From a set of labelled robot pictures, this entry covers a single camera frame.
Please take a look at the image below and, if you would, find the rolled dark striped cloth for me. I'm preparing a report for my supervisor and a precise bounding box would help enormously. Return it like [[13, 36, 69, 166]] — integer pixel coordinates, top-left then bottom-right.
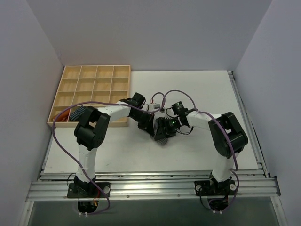
[[69, 106, 86, 122]]

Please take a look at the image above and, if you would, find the rolled orange cloth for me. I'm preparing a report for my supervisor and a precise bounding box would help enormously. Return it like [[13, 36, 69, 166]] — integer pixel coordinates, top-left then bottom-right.
[[53, 110, 70, 122]]

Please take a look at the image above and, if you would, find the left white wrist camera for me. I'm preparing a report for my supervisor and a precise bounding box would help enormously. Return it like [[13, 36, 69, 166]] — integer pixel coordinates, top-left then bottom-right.
[[147, 103, 162, 113]]

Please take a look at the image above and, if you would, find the striped grey underwear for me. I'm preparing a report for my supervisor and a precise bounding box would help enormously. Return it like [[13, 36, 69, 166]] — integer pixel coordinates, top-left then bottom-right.
[[150, 118, 168, 146]]

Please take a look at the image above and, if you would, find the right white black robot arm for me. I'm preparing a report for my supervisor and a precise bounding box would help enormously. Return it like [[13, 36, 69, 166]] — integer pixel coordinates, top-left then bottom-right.
[[152, 101, 248, 194]]

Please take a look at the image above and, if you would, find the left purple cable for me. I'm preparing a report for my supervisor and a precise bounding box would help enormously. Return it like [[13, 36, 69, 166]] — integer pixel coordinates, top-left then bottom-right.
[[52, 92, 166, 215]]

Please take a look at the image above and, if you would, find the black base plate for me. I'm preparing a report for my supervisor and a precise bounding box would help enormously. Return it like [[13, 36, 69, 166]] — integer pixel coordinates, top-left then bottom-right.
[[67, 182, 111, 199], [194, 180, 237, 196]]

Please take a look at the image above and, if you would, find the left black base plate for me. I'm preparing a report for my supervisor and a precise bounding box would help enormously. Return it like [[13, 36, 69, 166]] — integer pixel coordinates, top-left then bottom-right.
[[67, 182, 111, 199]]

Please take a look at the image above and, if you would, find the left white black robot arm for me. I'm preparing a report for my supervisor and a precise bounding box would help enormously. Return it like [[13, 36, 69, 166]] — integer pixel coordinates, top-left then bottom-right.
[[74, 93, 155, 197]]

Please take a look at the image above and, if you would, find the aluminium frame rail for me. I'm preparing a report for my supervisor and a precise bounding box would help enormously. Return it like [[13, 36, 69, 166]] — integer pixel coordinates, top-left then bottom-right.
[[23, 71, 279, 226]]

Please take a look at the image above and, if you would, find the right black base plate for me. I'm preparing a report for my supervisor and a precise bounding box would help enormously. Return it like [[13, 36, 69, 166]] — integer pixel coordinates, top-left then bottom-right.
[[194, 180, 237, 196]]

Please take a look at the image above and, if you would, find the wooden compartment tray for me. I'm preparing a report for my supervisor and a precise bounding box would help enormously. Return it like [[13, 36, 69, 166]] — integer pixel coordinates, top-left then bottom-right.
[[48, 65, 131, 126]]

